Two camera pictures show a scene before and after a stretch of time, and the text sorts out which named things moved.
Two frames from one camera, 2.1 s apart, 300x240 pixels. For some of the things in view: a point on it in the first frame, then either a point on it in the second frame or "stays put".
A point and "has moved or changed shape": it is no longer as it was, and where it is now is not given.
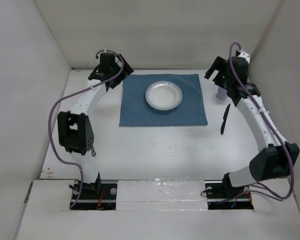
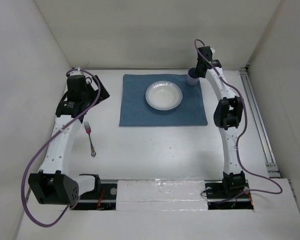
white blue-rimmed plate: x=164 y=95 stays put
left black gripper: x=125 y=72 -> x=102 y=95
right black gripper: x=221 y=64 -> x=200 y=74
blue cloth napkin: x=162 y=99 stays put
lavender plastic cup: x=221 y=93 has moved or changed shape
